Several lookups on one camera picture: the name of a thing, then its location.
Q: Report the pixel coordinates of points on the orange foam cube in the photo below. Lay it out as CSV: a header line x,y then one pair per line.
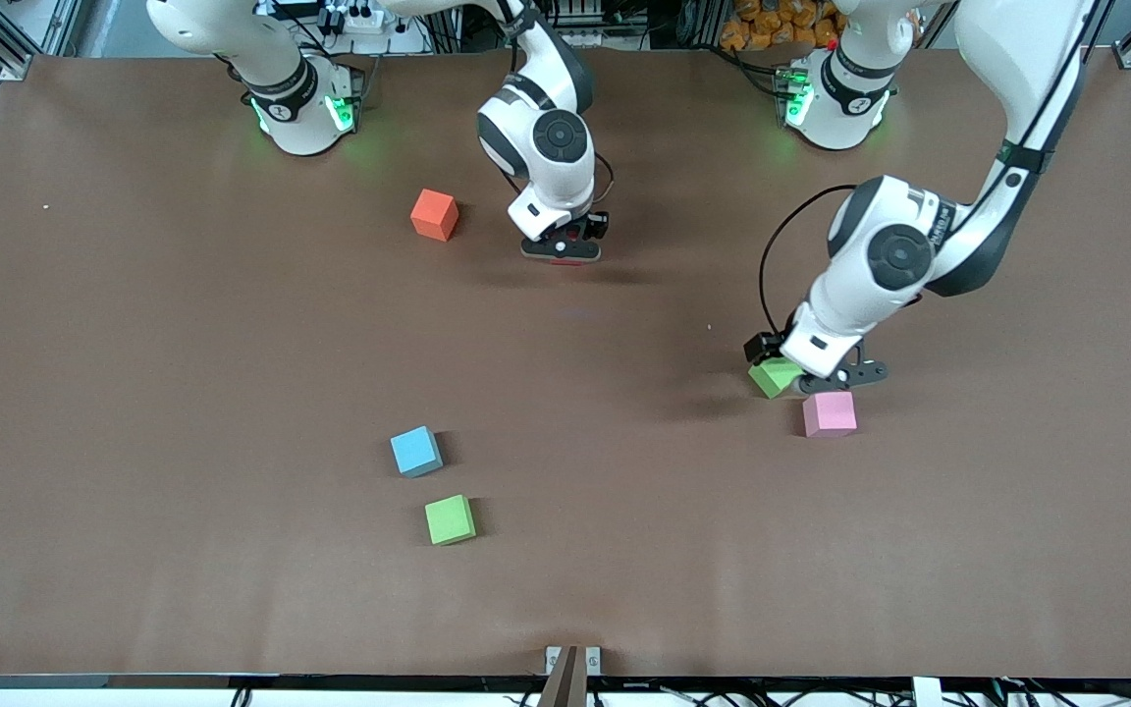
x,y
433,213

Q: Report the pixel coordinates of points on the brown post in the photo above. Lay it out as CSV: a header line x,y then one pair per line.
x,y
565,687

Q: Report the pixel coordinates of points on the light blue foam cube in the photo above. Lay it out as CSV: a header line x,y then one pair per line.
x,y
414,450

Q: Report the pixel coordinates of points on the pink foam cube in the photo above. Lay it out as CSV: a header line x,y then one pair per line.
x,y
831,412

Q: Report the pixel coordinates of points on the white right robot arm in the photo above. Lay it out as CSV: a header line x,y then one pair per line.
x,y
561,137

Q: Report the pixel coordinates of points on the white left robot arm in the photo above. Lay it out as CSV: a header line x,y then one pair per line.
x,y
899,257

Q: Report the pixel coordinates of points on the pile of orange items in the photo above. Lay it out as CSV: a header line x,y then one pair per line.
x,y
772,25

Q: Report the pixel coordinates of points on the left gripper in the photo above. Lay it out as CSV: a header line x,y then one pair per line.
x,y
762,348

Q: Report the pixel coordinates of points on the silver metal bracket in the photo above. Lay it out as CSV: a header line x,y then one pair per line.
x,y
593,660

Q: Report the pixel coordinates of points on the red foam cube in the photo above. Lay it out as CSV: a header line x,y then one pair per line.
x,y
565,262

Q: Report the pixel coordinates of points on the small white box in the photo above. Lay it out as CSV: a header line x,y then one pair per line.
x,y
927,692

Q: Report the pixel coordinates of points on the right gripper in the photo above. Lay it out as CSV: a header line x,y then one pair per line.
x,y
593,225

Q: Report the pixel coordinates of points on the green foam cube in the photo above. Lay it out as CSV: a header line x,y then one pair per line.
x,y
450,518
772,381

